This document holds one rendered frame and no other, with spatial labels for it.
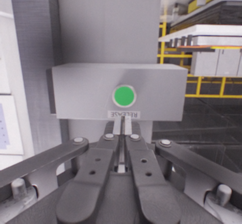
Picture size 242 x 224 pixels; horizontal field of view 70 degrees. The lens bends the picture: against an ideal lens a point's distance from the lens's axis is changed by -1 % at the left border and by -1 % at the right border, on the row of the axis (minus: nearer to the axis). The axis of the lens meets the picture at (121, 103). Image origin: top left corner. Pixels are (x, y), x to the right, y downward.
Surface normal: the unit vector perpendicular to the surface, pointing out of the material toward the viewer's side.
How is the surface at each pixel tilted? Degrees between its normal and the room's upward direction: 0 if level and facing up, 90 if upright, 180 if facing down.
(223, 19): 90
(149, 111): 90
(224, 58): 90
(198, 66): 90
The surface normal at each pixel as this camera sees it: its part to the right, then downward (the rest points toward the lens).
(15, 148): -0.03, 0.29
